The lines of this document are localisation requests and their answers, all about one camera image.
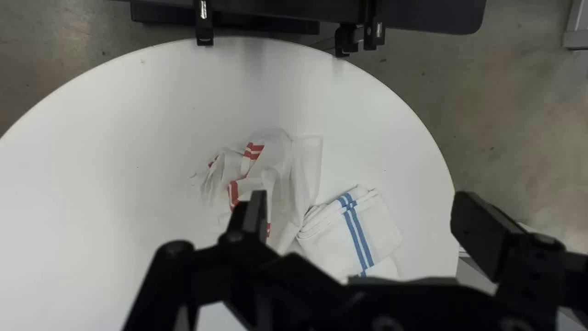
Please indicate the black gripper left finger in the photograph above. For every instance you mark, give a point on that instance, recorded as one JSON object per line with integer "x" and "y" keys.
{"x": 203, "y": 277}

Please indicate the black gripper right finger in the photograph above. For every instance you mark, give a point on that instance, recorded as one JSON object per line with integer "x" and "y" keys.
{"x": 526, "y": 270}

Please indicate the red striped white towel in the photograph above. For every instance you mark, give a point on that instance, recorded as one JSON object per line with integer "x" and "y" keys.
{"x": 295, "y": 178}

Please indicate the blue striped white towel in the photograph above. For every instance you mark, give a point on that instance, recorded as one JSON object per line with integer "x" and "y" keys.
{"x": 331, "y": 237}

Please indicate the black clamp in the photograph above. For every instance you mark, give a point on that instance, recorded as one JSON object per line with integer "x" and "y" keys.
{"x": 374, "y": 31}
{"x": 346, "y": 40}
{"x": 203, "y": 25}

